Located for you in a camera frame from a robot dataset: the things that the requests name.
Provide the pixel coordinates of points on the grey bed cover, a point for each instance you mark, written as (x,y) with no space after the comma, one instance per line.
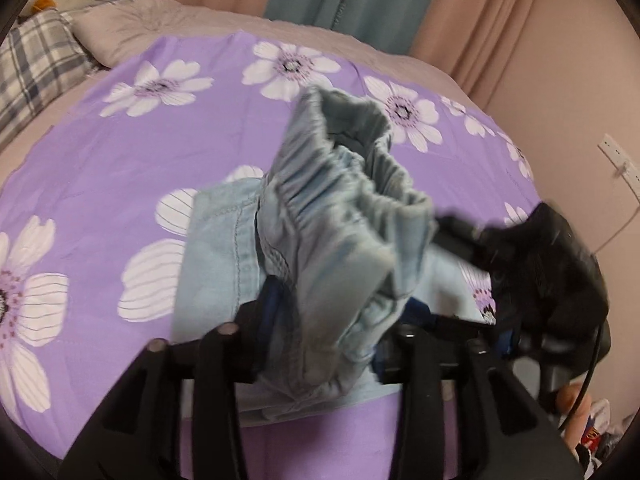
(210,17)

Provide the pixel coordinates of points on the plaid pillow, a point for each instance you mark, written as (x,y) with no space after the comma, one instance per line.
(35,65)

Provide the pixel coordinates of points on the purple floral bed sheet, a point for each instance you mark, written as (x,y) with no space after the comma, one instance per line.
(100,170)

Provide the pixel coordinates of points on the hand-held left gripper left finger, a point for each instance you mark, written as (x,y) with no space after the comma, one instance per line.
(210,360)

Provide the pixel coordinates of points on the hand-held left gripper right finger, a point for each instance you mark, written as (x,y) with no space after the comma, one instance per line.
(430,390)

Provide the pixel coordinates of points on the white wall power strip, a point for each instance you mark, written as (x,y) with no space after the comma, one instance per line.
(620,157)

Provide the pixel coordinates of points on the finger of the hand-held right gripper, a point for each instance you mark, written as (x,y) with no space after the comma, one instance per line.
(460,240)

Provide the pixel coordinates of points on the colourful plastic bag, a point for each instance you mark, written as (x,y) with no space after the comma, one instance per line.
(597,430)

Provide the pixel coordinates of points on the light blue strawberry print pants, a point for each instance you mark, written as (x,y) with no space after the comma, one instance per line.
(330,220)

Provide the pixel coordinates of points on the pink curtain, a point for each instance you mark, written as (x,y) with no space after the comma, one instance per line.
(490,20)

